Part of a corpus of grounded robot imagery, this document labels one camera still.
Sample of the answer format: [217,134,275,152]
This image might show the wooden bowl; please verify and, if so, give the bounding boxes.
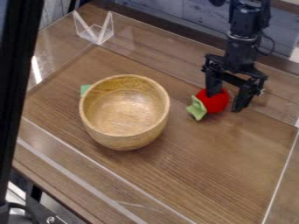
[79,74,171,151]

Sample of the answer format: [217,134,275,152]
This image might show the clear acrylic corner bracket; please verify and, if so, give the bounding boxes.
[72,11,115,46]

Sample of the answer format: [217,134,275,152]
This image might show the black cable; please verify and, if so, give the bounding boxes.
[0,202,31,224]

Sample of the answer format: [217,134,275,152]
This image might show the black vertical post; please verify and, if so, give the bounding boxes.
[0,0,45,224]

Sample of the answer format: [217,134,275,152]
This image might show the small green object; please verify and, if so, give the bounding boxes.
[80,84,92,97]

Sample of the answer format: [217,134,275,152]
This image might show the red plush strawberry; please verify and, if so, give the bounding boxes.
[185,88,229,121]

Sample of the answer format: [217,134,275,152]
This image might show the black table leg bracket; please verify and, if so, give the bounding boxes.
[25,184,68,224]

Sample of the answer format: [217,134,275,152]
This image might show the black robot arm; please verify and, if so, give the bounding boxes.
[201,0,271,112]

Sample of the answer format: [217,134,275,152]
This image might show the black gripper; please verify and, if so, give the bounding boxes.
[201,33,267,112]

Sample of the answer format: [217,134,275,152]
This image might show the blue-grey sofa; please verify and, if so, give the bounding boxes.
[116,0,299,57]

